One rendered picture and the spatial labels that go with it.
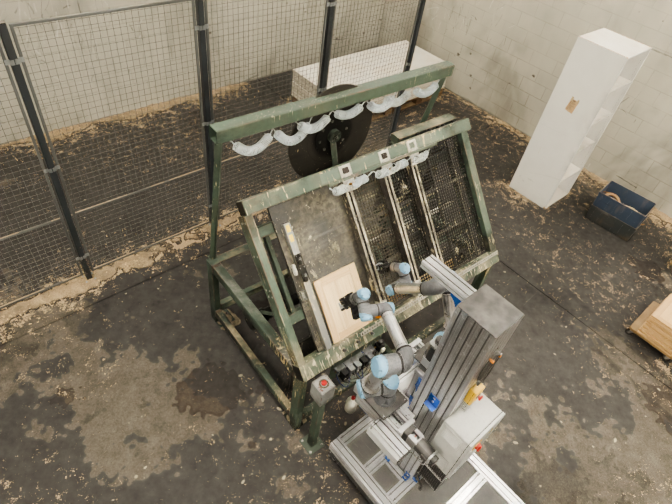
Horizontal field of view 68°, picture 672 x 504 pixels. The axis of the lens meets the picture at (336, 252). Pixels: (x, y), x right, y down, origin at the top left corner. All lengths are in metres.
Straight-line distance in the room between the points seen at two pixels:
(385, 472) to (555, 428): 1.68
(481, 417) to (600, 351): 2.71
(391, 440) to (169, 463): 1.78
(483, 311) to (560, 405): 2.63
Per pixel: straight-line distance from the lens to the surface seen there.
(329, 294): 3.58
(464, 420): 3.18
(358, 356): 3.82
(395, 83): 4.01
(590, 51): 6.39
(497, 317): 2.61
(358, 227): 3.64
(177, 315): 4.95
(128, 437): 4.40
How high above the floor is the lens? 3.90
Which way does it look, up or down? 45 degrees down
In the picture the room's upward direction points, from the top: 10 degrees clockwise
